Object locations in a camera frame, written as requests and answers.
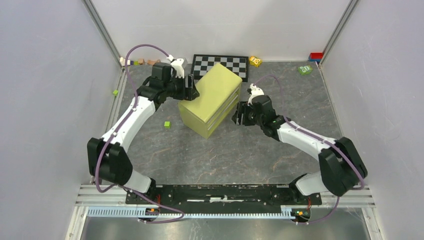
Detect small green cube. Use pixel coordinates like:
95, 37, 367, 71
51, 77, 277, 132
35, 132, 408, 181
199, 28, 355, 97
164, 121, 172, 129

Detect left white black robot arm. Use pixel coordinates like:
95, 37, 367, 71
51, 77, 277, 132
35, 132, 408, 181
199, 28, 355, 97
87, 58, 200, 204

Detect yellow toy block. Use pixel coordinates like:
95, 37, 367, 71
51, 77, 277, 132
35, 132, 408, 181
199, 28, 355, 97
248, 56, 263, 68

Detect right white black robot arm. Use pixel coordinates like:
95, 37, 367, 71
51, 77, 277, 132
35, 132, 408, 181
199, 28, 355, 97
231, 95, 368, 204

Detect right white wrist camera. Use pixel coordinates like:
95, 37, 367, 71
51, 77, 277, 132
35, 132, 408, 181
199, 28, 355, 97
247, 83, 264, 105

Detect white toy piece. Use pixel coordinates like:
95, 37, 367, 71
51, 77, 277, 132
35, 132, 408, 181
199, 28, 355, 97
119, 57, 133, 67

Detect red blue blocks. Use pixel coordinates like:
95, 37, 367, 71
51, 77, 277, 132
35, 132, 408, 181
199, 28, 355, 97
308, 52, 324, 63

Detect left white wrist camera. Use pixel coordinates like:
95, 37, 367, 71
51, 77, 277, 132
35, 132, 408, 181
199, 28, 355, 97
166, 54, 188, 79

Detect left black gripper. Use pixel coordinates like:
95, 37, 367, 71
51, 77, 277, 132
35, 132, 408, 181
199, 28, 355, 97
163, 73, 200, 102

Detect green number block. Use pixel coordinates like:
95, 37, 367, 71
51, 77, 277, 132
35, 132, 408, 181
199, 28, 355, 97
297, 65, 313, 76

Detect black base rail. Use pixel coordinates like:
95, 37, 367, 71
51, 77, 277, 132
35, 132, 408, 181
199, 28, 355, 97
125, 184, 322, 222

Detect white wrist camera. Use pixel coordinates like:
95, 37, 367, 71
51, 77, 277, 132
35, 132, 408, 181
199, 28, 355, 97
247, 83, 264, 105
166, 54, 188, 79

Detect wooden arch block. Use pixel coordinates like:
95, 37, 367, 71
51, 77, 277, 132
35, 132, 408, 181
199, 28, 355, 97
146, 59, 161, 66

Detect black white checkerboard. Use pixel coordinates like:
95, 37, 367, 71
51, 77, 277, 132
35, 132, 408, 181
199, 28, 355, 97
190, 54, 250, 83

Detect green makeup organizer box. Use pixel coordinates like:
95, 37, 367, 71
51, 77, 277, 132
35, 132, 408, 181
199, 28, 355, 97
178, 63, 242, 139

